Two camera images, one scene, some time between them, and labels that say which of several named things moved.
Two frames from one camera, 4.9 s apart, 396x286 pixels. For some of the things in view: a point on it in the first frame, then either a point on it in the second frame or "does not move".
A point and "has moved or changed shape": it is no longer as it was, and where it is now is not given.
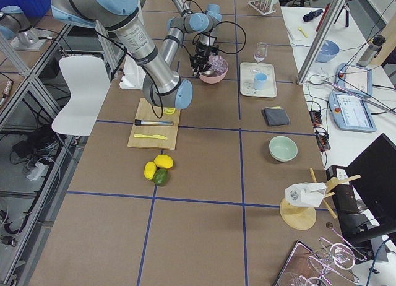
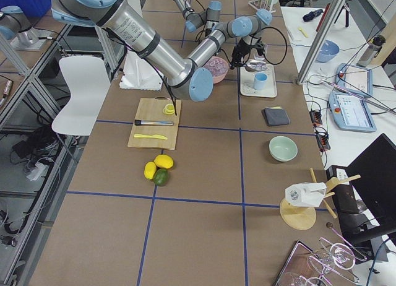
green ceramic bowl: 283,148 does not move
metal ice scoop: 208,73 has moved or changed shape
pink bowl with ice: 219,65 does not move
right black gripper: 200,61 → 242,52
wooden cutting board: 149,131 does not move
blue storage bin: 33,5 does not move
